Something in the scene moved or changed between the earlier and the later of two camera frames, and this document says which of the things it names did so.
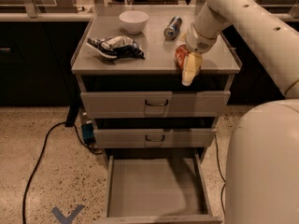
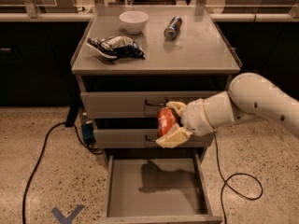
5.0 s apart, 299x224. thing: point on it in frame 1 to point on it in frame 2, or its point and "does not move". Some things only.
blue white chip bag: (121, 47) does not move
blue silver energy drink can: (171, 32) does not move
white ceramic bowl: (134, 21) does not move
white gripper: (198, 43) to (195, 118)
